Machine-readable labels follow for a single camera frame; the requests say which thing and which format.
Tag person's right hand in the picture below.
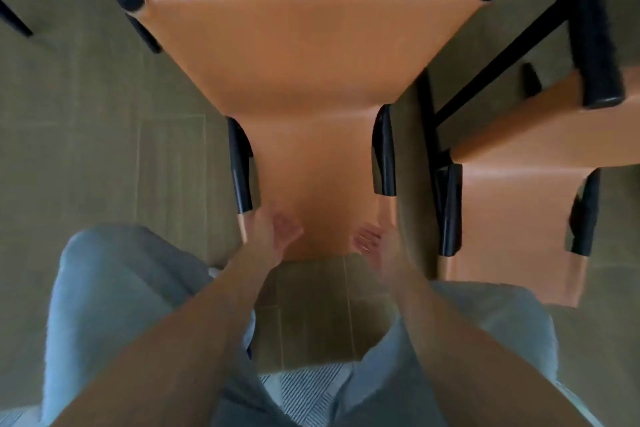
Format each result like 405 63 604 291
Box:
352 221 406 288

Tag person's left hand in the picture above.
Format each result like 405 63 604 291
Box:
245 209 305 268

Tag person's right forearm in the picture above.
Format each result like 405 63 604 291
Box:
385 266 593 427

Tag person's left forearm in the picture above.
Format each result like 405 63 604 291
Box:
52 246 281 427

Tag person's grey trousers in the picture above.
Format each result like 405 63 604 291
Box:
39 224 601 427

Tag grey patterned rug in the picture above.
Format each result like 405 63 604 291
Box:
259 363 351 427

